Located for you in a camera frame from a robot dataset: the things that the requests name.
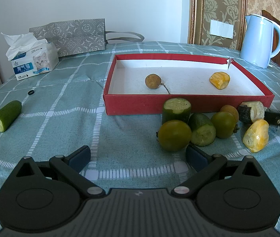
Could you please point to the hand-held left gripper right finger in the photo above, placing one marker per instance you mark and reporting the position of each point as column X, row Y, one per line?
column 196, row 156

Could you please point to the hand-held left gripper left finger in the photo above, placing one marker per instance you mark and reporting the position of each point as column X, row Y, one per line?
column 79, row 158

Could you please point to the large yellow jackfruit piece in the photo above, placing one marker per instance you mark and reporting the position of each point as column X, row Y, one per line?
column 256, row 135

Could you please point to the dark sugarcane piece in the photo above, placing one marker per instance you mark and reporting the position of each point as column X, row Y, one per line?
column 251, row 112

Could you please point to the green tomato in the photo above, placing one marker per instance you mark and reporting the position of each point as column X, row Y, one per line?
column 175, row 135
column 224, row 124

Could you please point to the bitten cucumber piece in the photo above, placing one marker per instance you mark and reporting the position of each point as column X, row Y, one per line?
column 175, row 109

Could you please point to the red cardboard box tray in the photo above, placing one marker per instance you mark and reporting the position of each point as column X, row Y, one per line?
column 130, row 105

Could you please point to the green checkered tablecloth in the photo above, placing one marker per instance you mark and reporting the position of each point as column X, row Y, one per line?
column 56, row 118

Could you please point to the light blue electric kettle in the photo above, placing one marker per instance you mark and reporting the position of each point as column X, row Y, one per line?
column 257, row 39

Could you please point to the small yellow jackfruit piece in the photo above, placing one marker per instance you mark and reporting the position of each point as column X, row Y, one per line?
column 219, row 79

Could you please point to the long cucumber piece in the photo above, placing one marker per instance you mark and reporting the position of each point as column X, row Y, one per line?
column 7, row 115

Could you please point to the brown longan with stem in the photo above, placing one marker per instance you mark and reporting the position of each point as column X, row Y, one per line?
column 152, row 81

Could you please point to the tissue pack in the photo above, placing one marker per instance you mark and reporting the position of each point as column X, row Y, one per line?
column 33, row 59

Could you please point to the grey patterned gift bag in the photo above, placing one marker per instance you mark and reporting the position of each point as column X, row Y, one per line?
column 78, row 37

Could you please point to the white wall light switch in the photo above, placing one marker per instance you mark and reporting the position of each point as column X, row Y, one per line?
column 222, row 28

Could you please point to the gold wall moulding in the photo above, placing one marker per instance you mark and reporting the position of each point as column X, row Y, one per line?
column 195, row 5

